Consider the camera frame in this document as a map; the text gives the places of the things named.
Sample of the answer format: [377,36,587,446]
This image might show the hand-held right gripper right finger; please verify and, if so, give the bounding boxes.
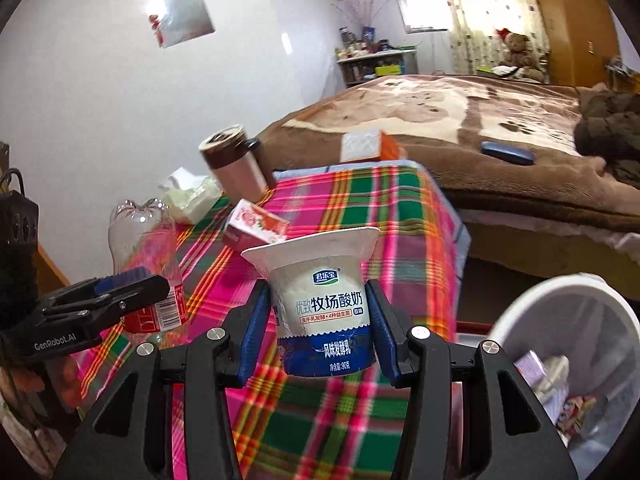
[365,280,578,480]

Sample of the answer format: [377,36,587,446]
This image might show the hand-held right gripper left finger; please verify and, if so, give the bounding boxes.
[52,280,273,480]

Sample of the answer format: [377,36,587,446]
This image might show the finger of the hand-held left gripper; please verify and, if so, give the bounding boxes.
[42,275,172,333]
[37,269,153,311]

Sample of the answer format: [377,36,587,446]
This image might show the clear plastic bottle red label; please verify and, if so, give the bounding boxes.
[108,198,186,345]

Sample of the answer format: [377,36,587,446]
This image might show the white blue yogurt cup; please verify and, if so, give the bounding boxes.
[241,226,382,377]

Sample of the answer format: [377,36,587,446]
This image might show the white trash bin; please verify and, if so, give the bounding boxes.
[487,272,640,480]

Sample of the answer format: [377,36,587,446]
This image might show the person's left hand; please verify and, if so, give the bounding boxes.
[10,352,83,408]

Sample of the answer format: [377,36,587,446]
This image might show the wooden furniture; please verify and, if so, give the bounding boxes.
[35,240,73,288]

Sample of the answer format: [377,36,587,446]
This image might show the plaid tablecloth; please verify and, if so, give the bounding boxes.
[70,159,466,480]

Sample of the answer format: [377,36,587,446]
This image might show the pink milk carton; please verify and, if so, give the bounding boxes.
[222,198,291,253]

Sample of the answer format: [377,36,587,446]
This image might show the white green tissue pack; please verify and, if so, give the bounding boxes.
[158,167,223,224]

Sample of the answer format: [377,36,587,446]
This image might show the brown thermos mug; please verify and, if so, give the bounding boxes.
[198,125,277,206]

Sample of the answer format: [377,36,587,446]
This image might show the white orange tissue box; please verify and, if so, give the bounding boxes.
[340,129,407,163]

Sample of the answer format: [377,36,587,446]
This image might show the brown printed blanket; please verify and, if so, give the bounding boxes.
[252,75,640,233]

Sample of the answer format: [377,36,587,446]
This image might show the grey shelf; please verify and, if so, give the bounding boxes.
[336,50,418,88]

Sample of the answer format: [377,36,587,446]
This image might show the group of bottles and jars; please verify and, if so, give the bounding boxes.
[336,25,401,58]

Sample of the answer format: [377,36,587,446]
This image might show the blue vase with branches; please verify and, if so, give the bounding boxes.
[332,0,396,53]

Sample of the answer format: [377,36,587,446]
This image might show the dark clothes pile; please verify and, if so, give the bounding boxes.
[574,85,640,186]

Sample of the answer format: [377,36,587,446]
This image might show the brown teddy bear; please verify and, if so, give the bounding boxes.
[492,27,546,83]

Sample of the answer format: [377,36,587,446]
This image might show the window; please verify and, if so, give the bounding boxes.
[395,0,446,35]

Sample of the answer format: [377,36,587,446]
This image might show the patterned curtain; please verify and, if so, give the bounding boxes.
[432,0,551,78]

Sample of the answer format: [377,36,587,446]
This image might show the wooden wardrobe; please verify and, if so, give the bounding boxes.
[522,0,621,86]

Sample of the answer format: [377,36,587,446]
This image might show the silver wall poster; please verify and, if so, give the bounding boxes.
[149,0,217,50]

